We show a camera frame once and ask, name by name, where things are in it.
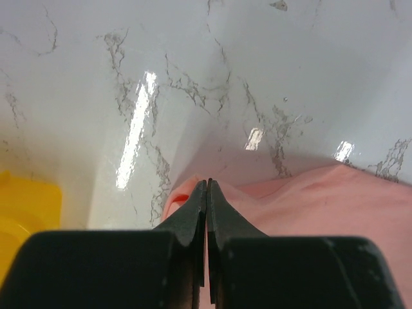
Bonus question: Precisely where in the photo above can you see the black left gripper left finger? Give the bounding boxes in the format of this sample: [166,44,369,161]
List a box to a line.
[1,181,207,308]

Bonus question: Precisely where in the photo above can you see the yellow plastic tray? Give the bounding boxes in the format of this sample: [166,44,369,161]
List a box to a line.
[0,169,62,258]

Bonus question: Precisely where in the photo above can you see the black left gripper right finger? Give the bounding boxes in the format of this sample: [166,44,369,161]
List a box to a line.
[206,179,405,308]

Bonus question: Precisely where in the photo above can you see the pink t shirt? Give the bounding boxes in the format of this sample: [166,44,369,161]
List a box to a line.
[160,164,412,309]

